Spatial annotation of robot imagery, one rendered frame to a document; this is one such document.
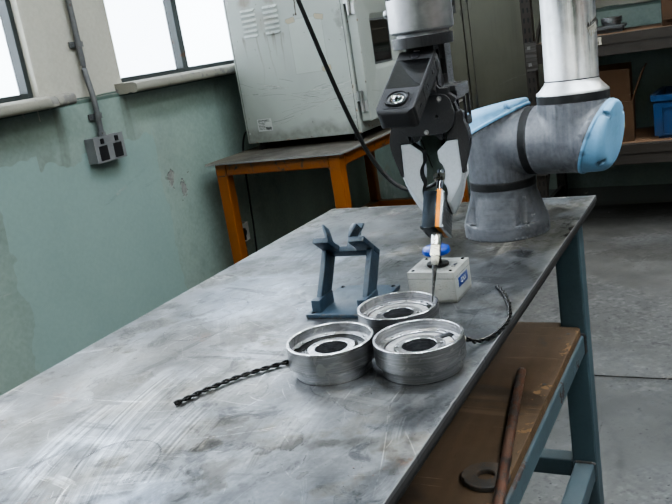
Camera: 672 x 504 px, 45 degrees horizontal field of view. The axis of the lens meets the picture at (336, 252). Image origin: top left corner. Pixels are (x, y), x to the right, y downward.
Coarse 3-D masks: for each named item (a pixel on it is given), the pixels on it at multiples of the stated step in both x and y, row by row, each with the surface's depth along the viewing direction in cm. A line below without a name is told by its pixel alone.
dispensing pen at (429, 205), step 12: (432, 192) 95; (432, 204) 95; (432, 216) 94; (420, 228) 95; (432, 228) 94; (432, 240) 95; (432, 252) 95; (432, 264) 95; (432, 276) 94; (432, 288) 94; (432, 300) 93
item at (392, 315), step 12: (372, 300) 107; (384, 300) 108; (396, 300) 108; (408, 300) 107; (420, 300) 106; (360, 312) 104; (372, 312) 106; (384, 312) 104; (396, 312) 105; (408, 312) 105; (420, 312) 98; (432, 312) 100; (372, 324) 99; (384, 324) 98
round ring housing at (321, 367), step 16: (304, 336) 99; (320, 336) 99; (368, 336) 97; (288, 352) 93; (320, 352) 97; (336, 352) 90; (352, 352) 91; (368, 352) 92; (304, 368) 91; (320, 368) 91; (336, 368) 90; (352, 368) 91; (368, 368) 94; (320, 384) 92; (336, 384) 92
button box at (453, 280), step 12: (420, 264) 117; (444, 264) 114; (456, 264) 114; (468, 264) 117; (408, 276) 114; (420, 276) 113; (444, 276) 112; (456, 276) 112; (468, 276) 117; (420, 288) 114; (444, 288) 112; (456, 288) 112; (468, 288) 116; (444, 300) 113; (456, 300) 112
